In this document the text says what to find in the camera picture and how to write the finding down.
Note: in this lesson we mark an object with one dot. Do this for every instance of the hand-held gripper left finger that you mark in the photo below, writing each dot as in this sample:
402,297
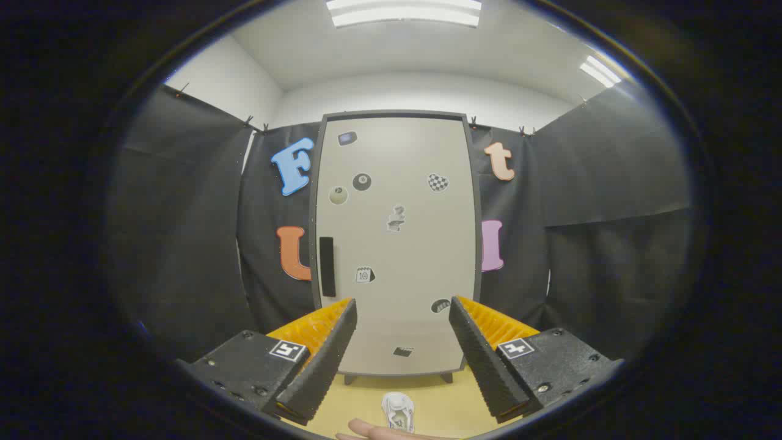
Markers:
330,354

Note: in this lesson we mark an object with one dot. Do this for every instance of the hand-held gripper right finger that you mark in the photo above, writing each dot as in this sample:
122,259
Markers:
479,360

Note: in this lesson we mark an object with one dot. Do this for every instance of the white shoes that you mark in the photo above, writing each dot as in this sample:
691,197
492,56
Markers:
398,409

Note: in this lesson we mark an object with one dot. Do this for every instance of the beige shoe cabinet door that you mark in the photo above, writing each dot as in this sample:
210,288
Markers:
415,256

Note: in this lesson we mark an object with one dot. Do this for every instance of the grey shoe cabinet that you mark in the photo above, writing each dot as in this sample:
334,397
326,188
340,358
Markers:
314,201

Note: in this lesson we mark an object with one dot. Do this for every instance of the black backdrop cloth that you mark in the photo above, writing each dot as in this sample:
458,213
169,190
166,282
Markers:
586,256

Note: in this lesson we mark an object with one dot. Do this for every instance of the small ceiling light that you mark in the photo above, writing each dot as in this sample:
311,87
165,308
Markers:
600,71

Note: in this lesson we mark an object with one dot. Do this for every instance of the long ceiling light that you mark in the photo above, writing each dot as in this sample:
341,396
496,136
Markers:
403,13

